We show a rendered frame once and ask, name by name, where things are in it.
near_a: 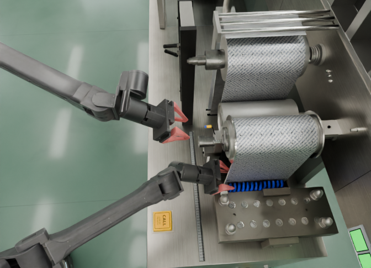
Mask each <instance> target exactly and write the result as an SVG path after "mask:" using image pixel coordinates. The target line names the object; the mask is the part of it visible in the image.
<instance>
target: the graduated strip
mask: <svg viewBox="0 0 371 268"><path fill-rule="evenodd" d="M189 136H190V138H189V143H190V156H191V164H192V165H197V163H196V156H195V144H194V133H193V131H189ZM193 191H194V204H195V217H196V225H197V238H198V252H199V262H201V261H205V252H204V240H203V229H202V217H201V210H200V198H199V186H198V183H193Z"/></svg>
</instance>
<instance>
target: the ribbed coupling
mask: <svg viewBox="0 0 371 268"><path fill-rule="evenodd" d="M309 49H310V55H309V62H308V64H313V65H315V66H320V65H322V64H323V62H324V60H325V56H326V50H325V47H324V45H323V44H316V45H315V46H310V47H309Z"/></svg>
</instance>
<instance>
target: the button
mask: <svg viewBox="0 0 371 268"><path fill-rule="evenodd" d="M170 230H172V214H171V211H160V212H153V231H154V232H161V231H170Z"/></svg>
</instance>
